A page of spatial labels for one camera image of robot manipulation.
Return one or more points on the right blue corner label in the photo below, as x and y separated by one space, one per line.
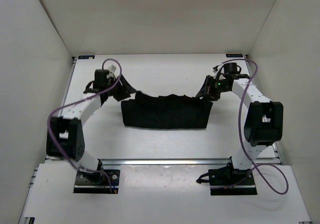
234 55

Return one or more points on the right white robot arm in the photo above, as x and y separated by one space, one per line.
263 125

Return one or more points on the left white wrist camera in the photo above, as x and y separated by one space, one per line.
111 72

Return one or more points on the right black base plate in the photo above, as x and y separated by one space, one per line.
226 182

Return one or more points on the left blue corner label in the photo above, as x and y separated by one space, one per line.
86 57

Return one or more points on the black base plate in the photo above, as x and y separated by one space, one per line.
95 183
226 182

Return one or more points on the blue corner label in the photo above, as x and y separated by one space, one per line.
234 55
86 57

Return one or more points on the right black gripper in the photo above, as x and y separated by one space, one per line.
205 90

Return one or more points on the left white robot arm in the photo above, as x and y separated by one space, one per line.
65 135

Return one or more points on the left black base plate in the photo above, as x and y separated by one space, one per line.
95 183

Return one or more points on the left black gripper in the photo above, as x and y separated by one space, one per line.
125 89

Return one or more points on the black pleated skirt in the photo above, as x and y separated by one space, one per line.
171 112

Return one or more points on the right wrist camera connector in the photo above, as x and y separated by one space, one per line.
217 68

